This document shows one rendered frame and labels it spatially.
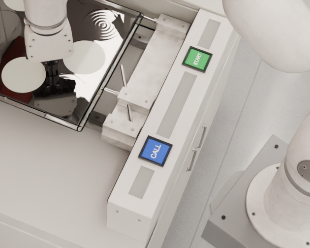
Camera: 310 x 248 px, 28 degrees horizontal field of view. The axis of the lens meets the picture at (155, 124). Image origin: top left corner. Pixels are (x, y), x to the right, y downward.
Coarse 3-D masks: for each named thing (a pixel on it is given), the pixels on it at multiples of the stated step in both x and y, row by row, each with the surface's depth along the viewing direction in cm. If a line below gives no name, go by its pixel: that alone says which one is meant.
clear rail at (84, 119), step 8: (136, 24) 152; (128, 40) 149; (120, 48) 148; (120, 56) 146; (112, 64) 145; (112, 72) 144; (104, 80) 142; (96, 96) 140; (88, 112) 137; (80, 128) 135
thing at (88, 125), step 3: (78, 123) 145; (87, 123) 143; (90, 123) 143; (87, 126) 145; (90, 126) 144; (93, 126) 143; (96, 126) 143; (93, 129) 145; (96, 129) 144; (99, 129) 144
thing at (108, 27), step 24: (0, 0) 152; (72, 0) 154; (0, 24) 148; (24, 24) 149; (72, 24) 150; (96, 24) 151; (120, 24) 152; (0, 48) 145; (24, 48) 145; (0, 72) 141; (48, 72) 142; (72, 72) 143; (96, 72) 144; (24, 96) 138; (48, 96) 139; (72, 96) 140; (72, 120) 136
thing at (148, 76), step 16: (160, 32) 154; (160, 48) 151; (176, 48) 152; (144, 64) 148; (160, 64) 149; (144, 80) 146; (160, 80) 146; (112, 112) 141; (112, 144) 139; (128, 144) 137
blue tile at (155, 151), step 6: (150, 144) 128; (156, 144) 128; (162, 144) 128; (144, 150) 127; (150, 150) 127; (156, 150) 127; (162, 150) 127; (144, 156) 126; (150, 156) 126; (156, 156) 126; (162, 156) 126; (162, 162) 126
